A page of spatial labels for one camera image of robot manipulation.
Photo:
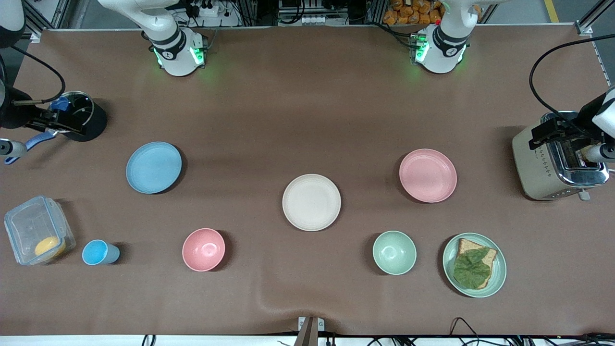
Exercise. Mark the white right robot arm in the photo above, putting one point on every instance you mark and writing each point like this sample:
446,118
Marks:
178,53

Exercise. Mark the blue cup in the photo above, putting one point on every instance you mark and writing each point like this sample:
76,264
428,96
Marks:
98,253

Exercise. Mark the green bowl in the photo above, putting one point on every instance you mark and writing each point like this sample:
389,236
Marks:
394,253

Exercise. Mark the pink bowl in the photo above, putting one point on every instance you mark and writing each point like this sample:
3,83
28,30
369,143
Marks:
203,250

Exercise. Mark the white power strip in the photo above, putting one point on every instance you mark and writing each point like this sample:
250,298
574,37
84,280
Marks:
209,8

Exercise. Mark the pink plate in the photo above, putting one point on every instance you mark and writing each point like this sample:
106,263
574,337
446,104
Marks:
427,175

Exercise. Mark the beige plate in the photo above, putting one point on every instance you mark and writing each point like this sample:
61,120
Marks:
311,202

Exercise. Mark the aluminium frame post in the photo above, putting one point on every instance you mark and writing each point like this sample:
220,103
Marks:
593,17
41,21

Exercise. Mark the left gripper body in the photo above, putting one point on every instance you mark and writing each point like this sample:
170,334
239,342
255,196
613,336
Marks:
583,118

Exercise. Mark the orange food piece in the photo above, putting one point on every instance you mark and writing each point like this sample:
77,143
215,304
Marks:
49,246

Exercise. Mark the brown table mat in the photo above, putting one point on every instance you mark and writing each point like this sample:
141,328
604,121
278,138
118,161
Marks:
307,120

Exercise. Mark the clear plastic container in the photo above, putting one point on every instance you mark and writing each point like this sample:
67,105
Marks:
33,226

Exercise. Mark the green plate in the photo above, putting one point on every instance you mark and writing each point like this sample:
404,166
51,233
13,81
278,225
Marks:
499,274

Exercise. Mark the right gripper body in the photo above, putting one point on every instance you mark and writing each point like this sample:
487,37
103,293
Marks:
13,117

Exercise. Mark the glass lid blue knob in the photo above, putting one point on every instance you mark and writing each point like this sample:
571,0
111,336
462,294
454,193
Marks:
79,103

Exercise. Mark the beige chrome toaster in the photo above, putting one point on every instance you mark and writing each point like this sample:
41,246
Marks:
538,168

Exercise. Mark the green lettuce leaf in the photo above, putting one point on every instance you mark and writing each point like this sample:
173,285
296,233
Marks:
472,271

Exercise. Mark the bread slice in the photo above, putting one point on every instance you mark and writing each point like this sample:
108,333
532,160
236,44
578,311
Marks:
467,246

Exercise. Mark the blue plate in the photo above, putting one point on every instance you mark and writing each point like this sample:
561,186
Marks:
153,167

